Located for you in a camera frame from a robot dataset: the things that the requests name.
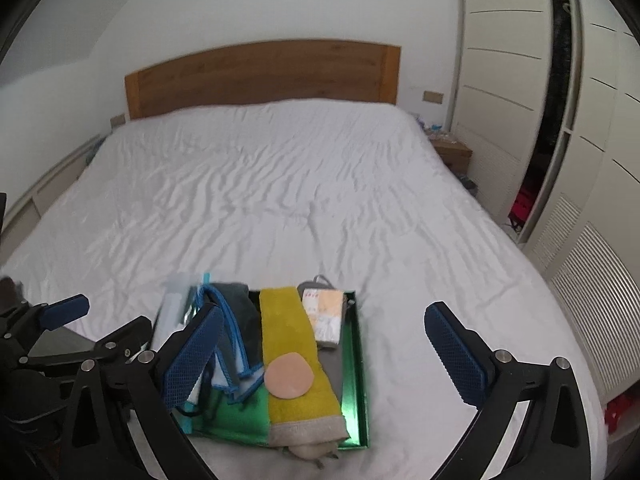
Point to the tissue pack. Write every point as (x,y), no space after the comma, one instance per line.
(325,310)

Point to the red bag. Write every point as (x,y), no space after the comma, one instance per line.
(622,412)

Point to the red clothes in wardrobe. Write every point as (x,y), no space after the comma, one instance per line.
(522,207)

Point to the wooden nightstand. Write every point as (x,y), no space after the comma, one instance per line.
(452,152)

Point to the round beige powder puff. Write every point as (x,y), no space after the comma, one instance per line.
(289,376)

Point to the wooden headboard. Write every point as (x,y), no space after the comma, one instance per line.
(265,75)

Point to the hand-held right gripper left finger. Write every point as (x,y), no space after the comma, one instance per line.
(195,355)

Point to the green tray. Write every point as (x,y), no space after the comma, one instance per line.
(355,360)

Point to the blue and grey cloth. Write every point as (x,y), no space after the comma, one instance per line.
(240,320)

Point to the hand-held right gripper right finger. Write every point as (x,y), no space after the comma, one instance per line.
(452,355)

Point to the pile of small bedside items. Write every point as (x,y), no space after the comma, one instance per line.
(432,127)

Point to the white louvered wardrobe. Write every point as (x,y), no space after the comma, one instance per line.
(500,60)

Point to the white bed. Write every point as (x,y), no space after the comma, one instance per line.
(300,185)

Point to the beige wall switch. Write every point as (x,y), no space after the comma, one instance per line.
(117,120)
(433,96)

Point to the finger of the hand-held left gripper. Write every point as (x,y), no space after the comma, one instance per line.
(125,335)
(65,310)

